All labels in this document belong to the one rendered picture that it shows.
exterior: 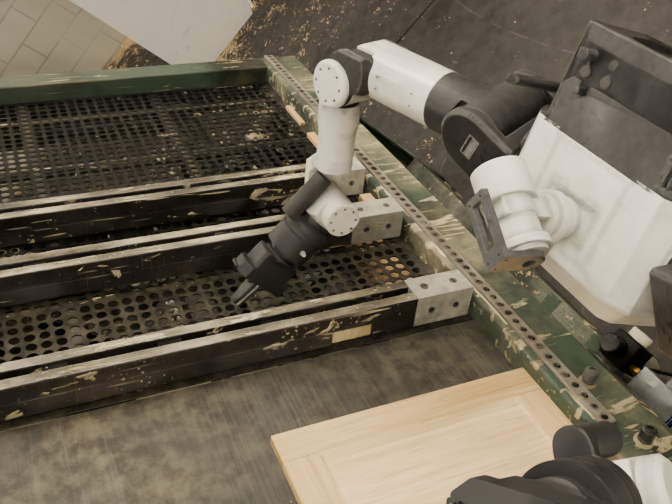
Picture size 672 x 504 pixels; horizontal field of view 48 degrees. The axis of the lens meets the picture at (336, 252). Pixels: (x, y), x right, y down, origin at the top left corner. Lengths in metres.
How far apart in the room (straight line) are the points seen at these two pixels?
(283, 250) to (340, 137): 0.23
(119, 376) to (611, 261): 0.80
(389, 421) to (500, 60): 2.10
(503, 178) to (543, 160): 0.12
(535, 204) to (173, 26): 3.99
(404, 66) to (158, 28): 3.65
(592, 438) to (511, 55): 2.52
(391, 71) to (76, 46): 5.21
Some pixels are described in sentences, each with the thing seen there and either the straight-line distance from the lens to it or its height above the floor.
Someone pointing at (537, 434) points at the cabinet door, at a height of 0.95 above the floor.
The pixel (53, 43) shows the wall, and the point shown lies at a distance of 6.25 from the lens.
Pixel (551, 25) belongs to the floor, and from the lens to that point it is 3.10.
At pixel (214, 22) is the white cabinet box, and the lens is 4.78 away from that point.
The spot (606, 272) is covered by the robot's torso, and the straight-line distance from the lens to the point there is 0.89.
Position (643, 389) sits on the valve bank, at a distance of 1.50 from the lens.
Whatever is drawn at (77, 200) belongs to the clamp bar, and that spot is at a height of 1.46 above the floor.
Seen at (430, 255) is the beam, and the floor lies 0.90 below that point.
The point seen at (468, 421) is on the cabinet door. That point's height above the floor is 1.02.
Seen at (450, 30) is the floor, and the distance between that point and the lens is 3.43.
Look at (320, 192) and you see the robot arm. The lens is 1.37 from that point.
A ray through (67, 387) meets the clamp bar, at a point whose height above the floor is 1.52.
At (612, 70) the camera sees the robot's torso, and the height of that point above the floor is 1.41.
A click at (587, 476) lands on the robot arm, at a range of 0.64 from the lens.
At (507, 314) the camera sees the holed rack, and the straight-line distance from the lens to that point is 1.49.
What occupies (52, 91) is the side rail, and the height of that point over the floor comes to 1.41.
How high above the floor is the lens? 2.09
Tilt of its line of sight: 40 degrees down
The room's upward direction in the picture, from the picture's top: 62 degrees counter-clockwise
